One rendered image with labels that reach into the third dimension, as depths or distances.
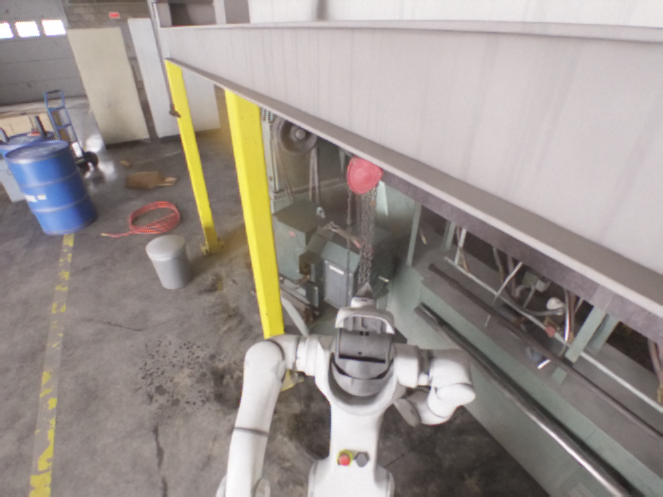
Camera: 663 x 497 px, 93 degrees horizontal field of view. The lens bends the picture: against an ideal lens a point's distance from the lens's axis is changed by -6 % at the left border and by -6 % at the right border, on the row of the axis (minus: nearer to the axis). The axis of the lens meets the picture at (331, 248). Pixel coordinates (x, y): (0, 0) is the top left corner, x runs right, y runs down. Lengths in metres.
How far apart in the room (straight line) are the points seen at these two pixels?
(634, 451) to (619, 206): 1.46
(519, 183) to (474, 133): 0.09
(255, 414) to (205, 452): 1.36
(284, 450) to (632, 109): 1.98
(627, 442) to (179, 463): 2.03
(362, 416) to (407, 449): 1.33
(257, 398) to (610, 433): 1.40
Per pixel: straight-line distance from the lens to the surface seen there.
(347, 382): 0.77
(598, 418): 1.81
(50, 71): 15.24
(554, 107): 0.43
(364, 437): 0.89
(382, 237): 1.97
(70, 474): 2.42
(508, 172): 0.47
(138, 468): 2.26
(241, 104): 1.33
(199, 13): 3.11
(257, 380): 0.83
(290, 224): 2.02
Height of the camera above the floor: 1.89
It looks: 34 degrees down
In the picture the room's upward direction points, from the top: straight up
